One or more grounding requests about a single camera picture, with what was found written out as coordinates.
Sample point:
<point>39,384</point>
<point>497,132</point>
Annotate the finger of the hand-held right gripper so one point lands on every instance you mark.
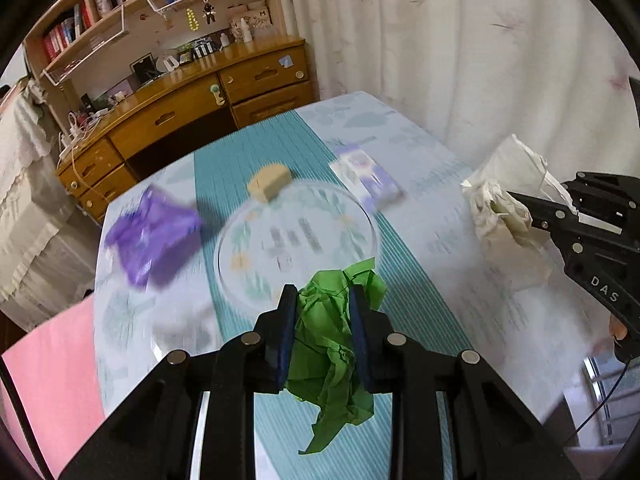
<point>542,207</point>

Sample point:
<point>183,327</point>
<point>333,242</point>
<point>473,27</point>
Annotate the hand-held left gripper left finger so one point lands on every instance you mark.
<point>286,340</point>

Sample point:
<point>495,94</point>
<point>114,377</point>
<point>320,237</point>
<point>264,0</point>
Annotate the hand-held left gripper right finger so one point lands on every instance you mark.
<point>357,340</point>

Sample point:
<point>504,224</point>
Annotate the green paper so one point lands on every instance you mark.
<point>320,320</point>

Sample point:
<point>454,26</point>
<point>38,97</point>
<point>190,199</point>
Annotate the white paper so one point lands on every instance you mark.
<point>500,175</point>

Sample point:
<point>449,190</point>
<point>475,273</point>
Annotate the person's right hand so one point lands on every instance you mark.
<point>618,329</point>

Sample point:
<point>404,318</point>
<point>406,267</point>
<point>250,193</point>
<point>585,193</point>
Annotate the round glass plate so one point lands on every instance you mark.
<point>295,240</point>

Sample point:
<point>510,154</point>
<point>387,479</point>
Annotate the metal window railing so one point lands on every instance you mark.
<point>607,400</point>

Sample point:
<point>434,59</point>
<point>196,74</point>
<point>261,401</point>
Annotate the beige sponge block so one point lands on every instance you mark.
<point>270,180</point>

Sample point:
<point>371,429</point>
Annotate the small purple white packet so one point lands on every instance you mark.
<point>367,177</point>

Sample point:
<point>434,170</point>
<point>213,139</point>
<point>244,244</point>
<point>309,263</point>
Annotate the purple plastic packet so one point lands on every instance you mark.
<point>155,240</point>

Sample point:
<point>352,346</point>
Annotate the teal table runner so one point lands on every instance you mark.
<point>280,135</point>

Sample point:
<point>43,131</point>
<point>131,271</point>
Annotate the white curtain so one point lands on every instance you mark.
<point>425,35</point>

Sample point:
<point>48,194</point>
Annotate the pink mat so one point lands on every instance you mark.
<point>50,370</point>

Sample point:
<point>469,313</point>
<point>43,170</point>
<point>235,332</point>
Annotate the wooden desk with drawers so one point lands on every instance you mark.
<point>165,120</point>

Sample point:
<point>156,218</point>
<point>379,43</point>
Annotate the white power strip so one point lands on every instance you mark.
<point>71,140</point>

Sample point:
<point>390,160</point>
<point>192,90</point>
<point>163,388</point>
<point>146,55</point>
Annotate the white lace cloth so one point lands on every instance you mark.
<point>25,185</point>

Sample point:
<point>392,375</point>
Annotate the wooden bookshelf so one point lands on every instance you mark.
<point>150,25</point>

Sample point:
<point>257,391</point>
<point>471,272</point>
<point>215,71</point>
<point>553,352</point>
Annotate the row of red books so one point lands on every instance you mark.
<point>65,35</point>

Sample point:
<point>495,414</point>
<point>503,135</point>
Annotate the black picture frame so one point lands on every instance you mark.
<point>144,69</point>

